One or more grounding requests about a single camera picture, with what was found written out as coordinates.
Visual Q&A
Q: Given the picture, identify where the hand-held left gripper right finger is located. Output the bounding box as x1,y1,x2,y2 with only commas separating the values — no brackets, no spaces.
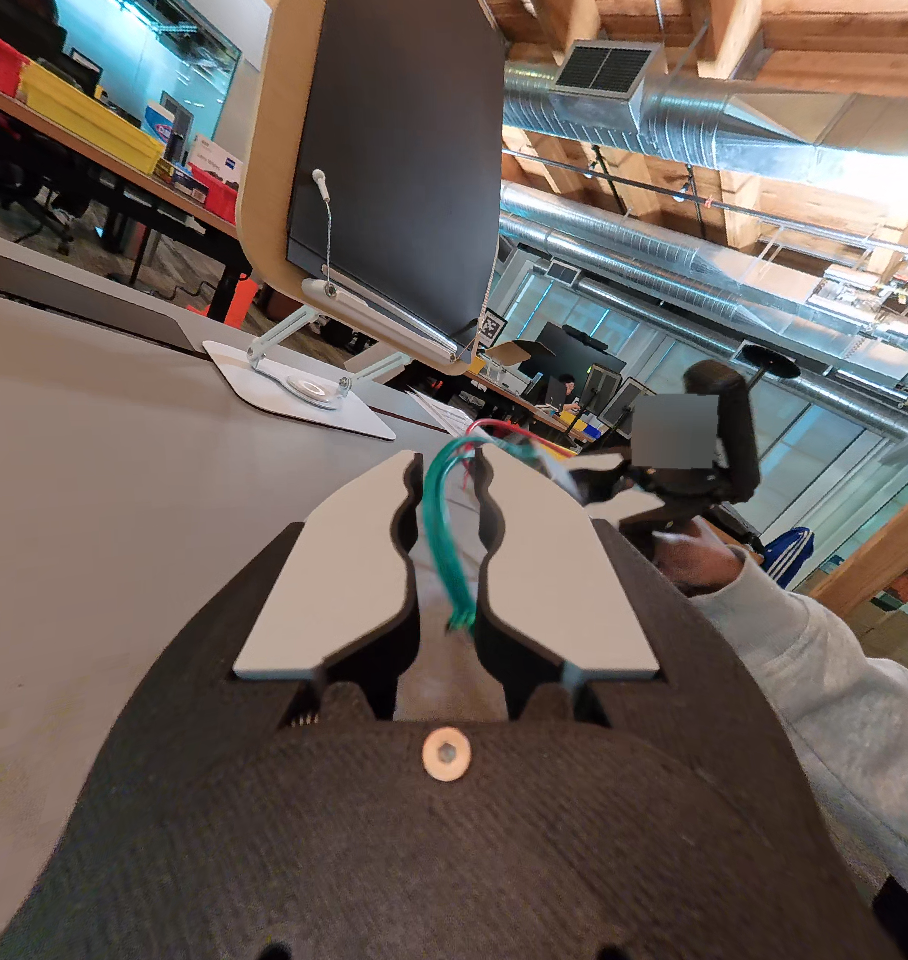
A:
471,446,663,690

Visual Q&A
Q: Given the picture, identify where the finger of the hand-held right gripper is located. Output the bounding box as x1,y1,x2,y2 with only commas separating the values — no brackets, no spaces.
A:
589,486,673,532
547,448,635,507

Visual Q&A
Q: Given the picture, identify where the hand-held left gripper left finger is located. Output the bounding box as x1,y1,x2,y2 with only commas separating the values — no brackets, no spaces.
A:
232,450,424,685

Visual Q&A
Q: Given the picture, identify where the red network cable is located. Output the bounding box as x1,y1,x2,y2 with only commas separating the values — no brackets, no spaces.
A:
460,418,581,492

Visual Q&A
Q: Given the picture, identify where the green network cable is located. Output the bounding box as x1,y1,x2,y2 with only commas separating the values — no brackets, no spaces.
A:
420,433,549,637

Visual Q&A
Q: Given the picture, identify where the person's right forearm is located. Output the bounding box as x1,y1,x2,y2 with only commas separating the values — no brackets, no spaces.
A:
685,551,908,897

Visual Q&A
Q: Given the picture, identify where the person's right hand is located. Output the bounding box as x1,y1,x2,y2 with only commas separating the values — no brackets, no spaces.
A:
651,517,749,599

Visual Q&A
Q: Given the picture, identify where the black monitor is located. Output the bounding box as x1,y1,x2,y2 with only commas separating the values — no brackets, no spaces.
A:
532,321,629,393

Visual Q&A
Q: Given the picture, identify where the blue striped jacket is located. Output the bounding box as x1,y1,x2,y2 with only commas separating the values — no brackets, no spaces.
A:
760,525,817,591

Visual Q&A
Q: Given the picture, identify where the printed paper sheet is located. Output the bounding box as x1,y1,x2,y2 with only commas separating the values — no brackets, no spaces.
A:
407,388,476,438

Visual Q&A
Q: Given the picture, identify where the orange traffic cone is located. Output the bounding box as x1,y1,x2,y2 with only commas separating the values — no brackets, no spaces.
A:
220,272,262,329

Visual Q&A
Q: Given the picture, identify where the wooden tablet stand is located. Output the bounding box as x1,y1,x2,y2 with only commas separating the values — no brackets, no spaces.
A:
201,0,509,444

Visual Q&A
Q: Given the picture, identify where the yellow plastic bin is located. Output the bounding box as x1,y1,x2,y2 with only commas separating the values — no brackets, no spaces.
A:
17,58,168,175

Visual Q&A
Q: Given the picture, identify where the wooden post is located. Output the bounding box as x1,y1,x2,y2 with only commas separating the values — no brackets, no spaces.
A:
808,480,908,621

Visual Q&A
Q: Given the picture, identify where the metal ventilation duct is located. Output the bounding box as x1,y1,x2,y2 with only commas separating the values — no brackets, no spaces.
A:
499,180,908,444
501,39,908,213

